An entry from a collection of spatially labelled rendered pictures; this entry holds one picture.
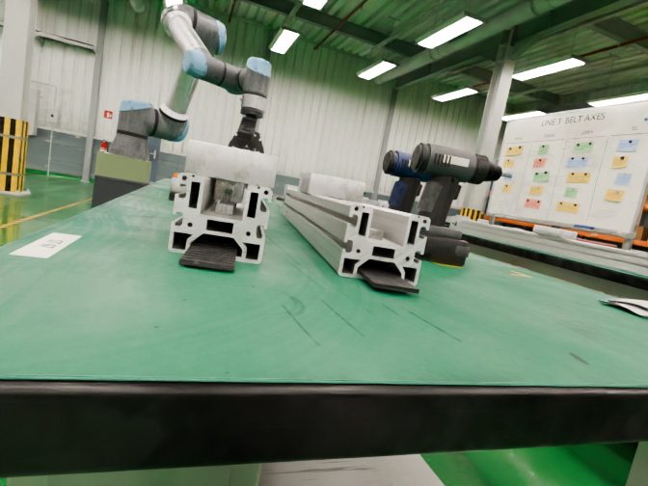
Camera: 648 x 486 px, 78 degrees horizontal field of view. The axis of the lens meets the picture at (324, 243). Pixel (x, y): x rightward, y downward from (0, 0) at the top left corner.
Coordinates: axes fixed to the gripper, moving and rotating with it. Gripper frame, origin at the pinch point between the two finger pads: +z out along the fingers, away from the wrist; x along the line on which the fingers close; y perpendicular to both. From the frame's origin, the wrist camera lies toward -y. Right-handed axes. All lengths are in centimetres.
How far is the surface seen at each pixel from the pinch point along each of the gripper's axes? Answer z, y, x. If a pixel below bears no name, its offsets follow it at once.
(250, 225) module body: 6, -84, -3
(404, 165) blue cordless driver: -9, -41, -36
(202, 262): 9, -91, 1
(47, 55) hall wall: -209, 1034, 531
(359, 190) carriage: -1, -52, -24
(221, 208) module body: 5, -80, 0
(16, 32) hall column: -142, 542, 346
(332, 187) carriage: -1, -52, -18
